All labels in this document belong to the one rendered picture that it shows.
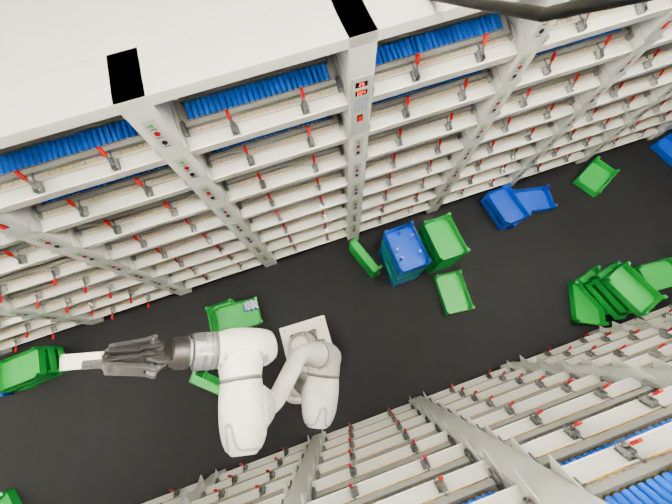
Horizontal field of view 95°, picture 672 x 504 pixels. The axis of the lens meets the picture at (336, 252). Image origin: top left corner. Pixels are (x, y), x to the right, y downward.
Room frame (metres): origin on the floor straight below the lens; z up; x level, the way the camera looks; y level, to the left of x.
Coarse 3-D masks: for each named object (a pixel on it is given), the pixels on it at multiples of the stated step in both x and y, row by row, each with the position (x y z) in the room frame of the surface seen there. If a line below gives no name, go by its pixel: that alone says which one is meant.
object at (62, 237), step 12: (0, 216) 0.59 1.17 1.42; (12, 216) 0.61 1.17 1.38; (24, 216) 0.63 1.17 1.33; (24, 240) 0.57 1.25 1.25; (60, 240) 0.59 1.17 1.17; (60, 252) 0.57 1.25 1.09; (72, 252) 0.58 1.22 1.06; (84, 252) 0.59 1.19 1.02; (96, 252) 0.60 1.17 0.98; (96, 264) 0.58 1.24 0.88; (120, 264) 0.59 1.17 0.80; (132, 276) 0.58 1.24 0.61; (180, 288) 0.59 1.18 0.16
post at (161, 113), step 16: (144, 96) 0.74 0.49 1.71; (128, 112) 0.73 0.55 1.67; (144, 112) 0.74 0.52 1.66; (160, 112) 0.76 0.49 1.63; (144, 128) 0.73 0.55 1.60; (176, 128) 0.78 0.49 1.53; (176, 144) 0.74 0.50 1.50; (192, 160) 0.74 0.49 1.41; (240, 224) 0.74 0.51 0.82; (240, 240) 0.72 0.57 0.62; (256, 240) 0.74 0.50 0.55; (256, 256) 0.72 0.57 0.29
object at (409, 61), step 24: (456, 24) 1.13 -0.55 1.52; (480, 24) 1.12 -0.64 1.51; (504, 24) 1.14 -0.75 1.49; (384, 48) 1.06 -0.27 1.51; (408, 48) 1.05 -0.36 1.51; (432, 48) 1.05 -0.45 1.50; (456, 48) 1.04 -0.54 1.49; (480, 48) 1.03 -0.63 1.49; (504, 48) 1.05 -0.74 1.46; (384, 72) 0.98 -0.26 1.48; (408, 72) 0.98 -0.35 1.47; (432, 72) 0.97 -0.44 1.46; (456, 72) 0.97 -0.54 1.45; (384, 96) 0.92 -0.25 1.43
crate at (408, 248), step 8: (408, 224) 0.78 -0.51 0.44; (384, 232) 0.73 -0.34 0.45; (392, 232) 0.75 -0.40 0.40; (408, 232) 0.73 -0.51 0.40; (416, 232) 0.71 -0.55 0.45; (392, 240) 0.69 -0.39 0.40; (400, 240) 0.68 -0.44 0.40; (408, 240) 0.68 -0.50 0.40; (416, 240) 0.67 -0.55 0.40; (392, 248) 0.63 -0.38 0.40; (400, 248) 0.63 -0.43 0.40; (408, 248) 0.62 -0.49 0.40; (416, 248) 0.61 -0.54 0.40; (424, 248) 0.59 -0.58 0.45; (400, 256) 0.57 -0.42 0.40; (408, 256) 0.56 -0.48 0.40; (416, 256) 0.56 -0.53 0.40; (424, 256) 0.55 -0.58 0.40; (400, 264) 0.52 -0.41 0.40; (408, 264) 0.51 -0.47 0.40; (416, 264) 0.50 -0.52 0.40; (424, 264) 0.48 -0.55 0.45; (400, 272) 0.46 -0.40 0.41
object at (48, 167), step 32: (96, 128) 0.84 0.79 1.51; (128, 128) 0.84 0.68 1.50; (0, 160) 0.75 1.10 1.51; (32, 160) 0.74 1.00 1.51; (64, 160) 0.73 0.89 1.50; (96, 160) 0.73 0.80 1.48; (128, 160) 0.73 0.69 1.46; (160, 160) 0.72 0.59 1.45; (0, 192) 0.65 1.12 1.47; (32, 192) 0.64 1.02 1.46; (64, 192) 0.65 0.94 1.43
